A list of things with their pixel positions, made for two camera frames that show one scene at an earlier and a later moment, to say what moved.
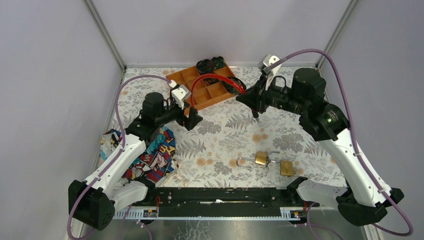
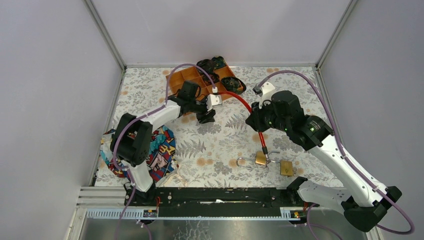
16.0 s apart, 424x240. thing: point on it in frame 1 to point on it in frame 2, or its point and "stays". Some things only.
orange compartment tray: x=205 y=89 stays
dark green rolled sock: x=218 y=62 stays
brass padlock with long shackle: x=260 y=158 stays
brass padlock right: x=286 y=167 stays
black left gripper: x=187 y=116 to x=204 y=112
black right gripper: x=256 y=97 to x=254 y=119
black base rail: x=222 y=201 stays
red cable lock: x=239 y=87 to x=265 y=149
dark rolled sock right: x=232 y=88 stays
